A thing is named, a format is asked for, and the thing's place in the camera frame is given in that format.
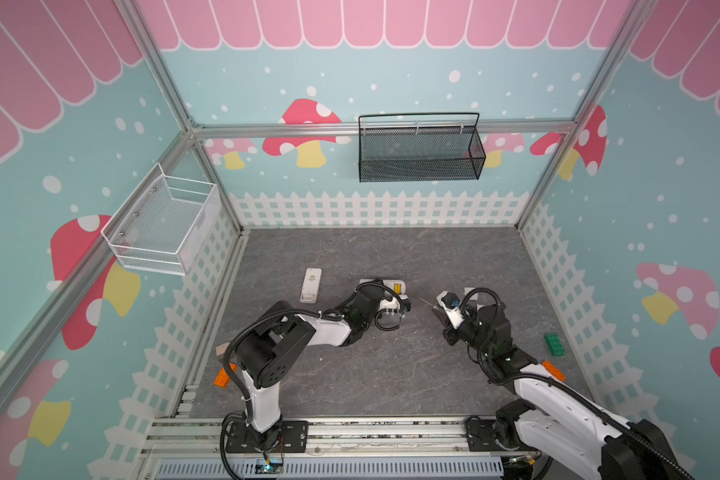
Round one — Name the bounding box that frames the white remote with green buttons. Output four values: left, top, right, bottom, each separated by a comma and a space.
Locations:
300, 267, 322, 304

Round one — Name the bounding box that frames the white air conditioner remote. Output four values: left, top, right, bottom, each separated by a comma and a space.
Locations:
357, 278, 408, 299

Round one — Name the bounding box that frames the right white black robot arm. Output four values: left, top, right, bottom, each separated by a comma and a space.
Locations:
435, 288, 691, 479

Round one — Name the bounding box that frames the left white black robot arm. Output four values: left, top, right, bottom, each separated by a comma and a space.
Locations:
214, 279, 411, 462

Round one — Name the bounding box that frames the green toy brick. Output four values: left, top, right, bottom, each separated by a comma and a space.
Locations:
544, 333, 566, 357

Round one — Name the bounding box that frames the small orange brick right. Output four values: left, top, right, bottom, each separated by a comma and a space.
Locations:
541, 360, 566, 382

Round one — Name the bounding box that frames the brown toy block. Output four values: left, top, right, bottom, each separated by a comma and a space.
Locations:
214, 342, 229, 361

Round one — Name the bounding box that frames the orange toy brick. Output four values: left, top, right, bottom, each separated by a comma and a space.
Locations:
213, 368, 231, 389

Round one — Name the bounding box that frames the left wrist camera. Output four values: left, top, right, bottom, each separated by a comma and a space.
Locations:
378, 295, 411, 316

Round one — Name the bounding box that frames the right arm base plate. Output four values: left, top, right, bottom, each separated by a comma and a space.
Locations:
464, 416, 520, 452

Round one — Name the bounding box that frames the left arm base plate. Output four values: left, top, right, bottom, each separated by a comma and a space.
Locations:
224, 419, 309, 454

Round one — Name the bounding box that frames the black wire mesh basket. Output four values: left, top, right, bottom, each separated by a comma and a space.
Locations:
357, 112, 487, 183

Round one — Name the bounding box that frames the white wire mesh basket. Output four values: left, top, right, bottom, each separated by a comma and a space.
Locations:
101, 164, 221, 276

